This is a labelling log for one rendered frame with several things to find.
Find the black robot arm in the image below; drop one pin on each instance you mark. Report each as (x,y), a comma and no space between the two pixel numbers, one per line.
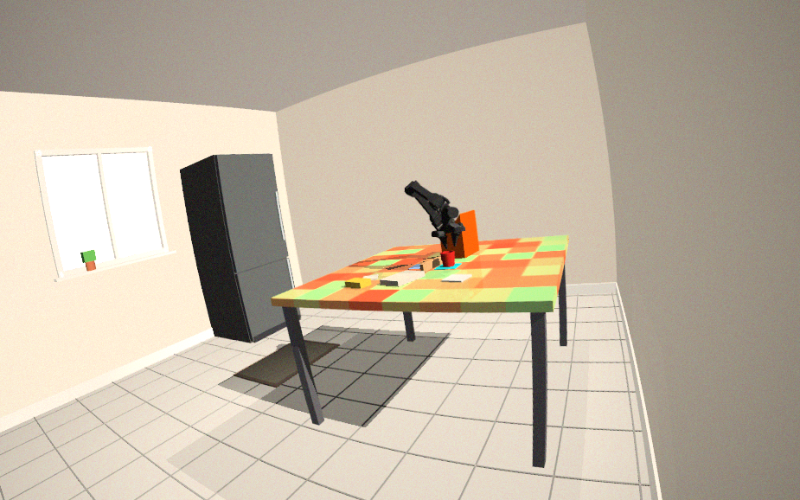
(437,206)

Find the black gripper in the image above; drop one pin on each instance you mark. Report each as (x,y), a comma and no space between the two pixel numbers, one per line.
(442,234)

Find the yellow rectangular block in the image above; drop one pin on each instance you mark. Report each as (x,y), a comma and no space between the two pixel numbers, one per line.
(357,283)

